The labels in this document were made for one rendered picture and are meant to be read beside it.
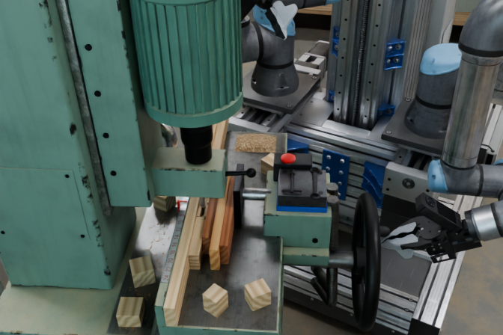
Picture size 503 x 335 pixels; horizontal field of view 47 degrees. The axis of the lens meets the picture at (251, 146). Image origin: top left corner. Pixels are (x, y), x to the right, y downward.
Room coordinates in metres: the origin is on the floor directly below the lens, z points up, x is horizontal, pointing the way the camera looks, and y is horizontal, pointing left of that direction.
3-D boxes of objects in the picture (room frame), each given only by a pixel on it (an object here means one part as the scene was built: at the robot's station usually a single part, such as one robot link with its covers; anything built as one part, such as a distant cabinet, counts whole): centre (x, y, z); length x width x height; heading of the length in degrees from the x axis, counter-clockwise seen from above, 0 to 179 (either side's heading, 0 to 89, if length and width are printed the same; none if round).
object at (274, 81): (1.59, -0.08, 0.87); 0.15 x 0.15 x 0.10
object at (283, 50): (1.59, -0.07, 0.98); 0.13 x 0.12 x 0.14; 110
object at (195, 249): (1.03, 0.09, 0.92); 0.56 x 0.02 x 0.04; 175
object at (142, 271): (0.82, 0.23, 0.82); 0.04 x 0.04 x 0.04; 17
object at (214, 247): (0.86, 0.06, 0.93); 0.23 x 0.02 x 0.06; 175
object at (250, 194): (0.91, 0.00, 0.95); 0.09 x 0.07 x 0.09; 175
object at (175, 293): (0.92, 0.12, 0.92); 0.60 x 0.02 x 0.05; 175
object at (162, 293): (0.92, 0.14, 0.93); 0.60 x 0.02 x 0.06; 175
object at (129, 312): (0.72, 0.24, 0.82); 0.04 x 0.04 x 0.03; 88
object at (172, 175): (0.88, 0.12, 1.03); 0.14 x 0.07 x 0.09; 85
